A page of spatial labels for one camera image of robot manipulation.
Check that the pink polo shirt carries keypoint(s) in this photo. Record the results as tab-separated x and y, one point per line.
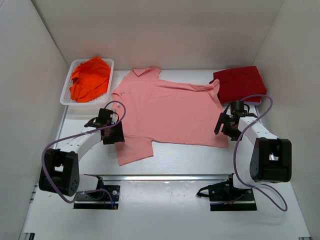
162	111

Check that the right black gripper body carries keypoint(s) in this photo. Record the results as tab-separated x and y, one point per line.
230	130

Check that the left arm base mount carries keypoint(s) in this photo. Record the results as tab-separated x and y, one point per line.
100	200

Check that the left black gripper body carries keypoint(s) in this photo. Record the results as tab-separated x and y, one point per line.
111	122

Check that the folded red t shirt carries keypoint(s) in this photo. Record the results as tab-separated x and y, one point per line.
238	83

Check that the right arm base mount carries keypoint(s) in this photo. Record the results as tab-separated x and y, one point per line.
225	197

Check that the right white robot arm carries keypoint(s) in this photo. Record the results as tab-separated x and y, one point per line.
271	159

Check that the white tray under red shirt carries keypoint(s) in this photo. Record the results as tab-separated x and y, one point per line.
253	103

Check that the aluminium table rail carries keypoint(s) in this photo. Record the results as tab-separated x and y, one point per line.
164	177

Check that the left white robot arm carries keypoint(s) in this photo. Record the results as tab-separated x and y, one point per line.
60	160

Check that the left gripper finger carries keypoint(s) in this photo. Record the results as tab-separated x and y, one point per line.
108	136
118	132

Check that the white plastic basket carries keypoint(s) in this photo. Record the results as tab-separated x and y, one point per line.
65	97

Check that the orange t shirt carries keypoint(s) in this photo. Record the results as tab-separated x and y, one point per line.
90	80

